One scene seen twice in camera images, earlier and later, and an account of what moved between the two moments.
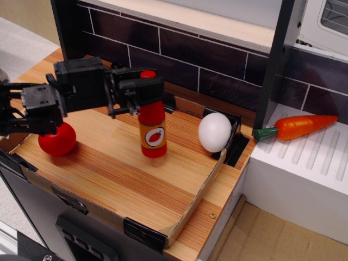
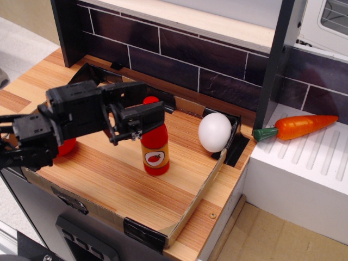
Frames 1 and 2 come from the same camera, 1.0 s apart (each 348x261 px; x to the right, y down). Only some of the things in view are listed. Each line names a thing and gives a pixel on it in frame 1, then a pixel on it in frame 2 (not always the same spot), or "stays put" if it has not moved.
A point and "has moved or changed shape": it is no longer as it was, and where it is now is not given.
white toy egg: [215, 131] stays put
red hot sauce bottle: [152, 126] has moved or changed shape
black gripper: [85, 83] → [78, 107]
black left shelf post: [67, 16] stays put
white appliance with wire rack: [324, 29] stays put
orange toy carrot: [289, 126] stays put
